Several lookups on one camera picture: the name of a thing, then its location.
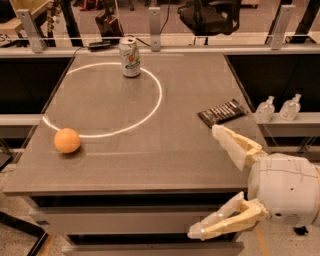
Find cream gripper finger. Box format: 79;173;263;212
211;125;267;171
187;192;269;241

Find white rounded gripper body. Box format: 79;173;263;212
248;153;320;227

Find orange fruit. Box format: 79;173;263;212
54;128;81;154

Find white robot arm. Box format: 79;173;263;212
188;125;320;241

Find black rxbar chocolate wrapper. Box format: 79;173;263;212
197;99;247;128

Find left clear sanitizer bottle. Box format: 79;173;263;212
255;96;275;123

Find clear sanitizer bottle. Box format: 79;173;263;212
279;94;301;121
255;96;275;123

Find right clear sanitizer bottle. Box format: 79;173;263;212
279;94;301;121

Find black office chair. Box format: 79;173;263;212
179;0;241;36

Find white green soda can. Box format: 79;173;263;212
119;37;140;77

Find grey drawer cabinet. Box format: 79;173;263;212
25;191;244;256

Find black power adapter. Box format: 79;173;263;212
88;41;111;51

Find right metal rail bracket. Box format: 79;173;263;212
269;4;295;50

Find metal rail bracket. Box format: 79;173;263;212
17;9;46;53
149;7;161;52
269;4;295;50

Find middle metal rail bracket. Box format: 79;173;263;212
149;7;161;52

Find left metal rail bracket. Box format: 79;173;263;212
17;9;46;53

